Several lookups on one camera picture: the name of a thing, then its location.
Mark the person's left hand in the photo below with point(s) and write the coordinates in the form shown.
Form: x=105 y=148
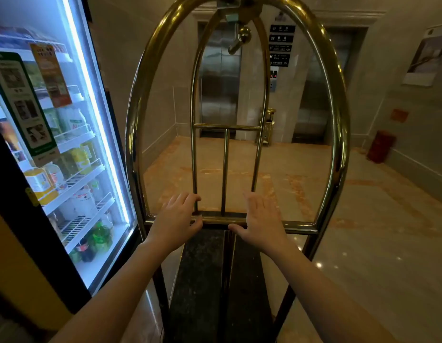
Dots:
x=174 y=221

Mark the person's right hand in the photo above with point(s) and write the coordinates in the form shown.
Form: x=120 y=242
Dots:
x=265 y=228

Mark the brass luggage cart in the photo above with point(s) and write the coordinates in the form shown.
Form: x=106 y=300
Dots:
x=135 y=114

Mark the person's left forearm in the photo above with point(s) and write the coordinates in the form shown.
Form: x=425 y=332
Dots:
x=117 y=300

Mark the person's right forearm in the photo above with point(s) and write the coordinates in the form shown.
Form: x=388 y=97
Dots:
x=324 y=303

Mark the silver elevator call panel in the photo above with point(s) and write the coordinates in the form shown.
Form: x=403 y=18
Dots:
x=273 y=85

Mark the gold ashtray bin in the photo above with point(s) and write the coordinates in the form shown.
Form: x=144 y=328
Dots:
x=269 y=128

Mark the rows of drink bottles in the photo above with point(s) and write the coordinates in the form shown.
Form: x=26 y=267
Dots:
x=76 y=119

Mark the red bin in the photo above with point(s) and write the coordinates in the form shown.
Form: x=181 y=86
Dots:
x=381 y=146

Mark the lit glass-door drinks fridge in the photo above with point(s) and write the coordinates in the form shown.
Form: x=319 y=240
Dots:
x=74 y=67

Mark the green sticker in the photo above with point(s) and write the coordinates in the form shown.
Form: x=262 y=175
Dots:
x=24 y=114

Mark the orange sticker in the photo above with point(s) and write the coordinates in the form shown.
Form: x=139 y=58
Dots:
x=51 y=74

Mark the orange wall plaque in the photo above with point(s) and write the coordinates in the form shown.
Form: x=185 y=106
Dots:
x=399 y=115

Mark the framed wall poster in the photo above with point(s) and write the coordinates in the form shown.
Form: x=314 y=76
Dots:
x=426 y=57

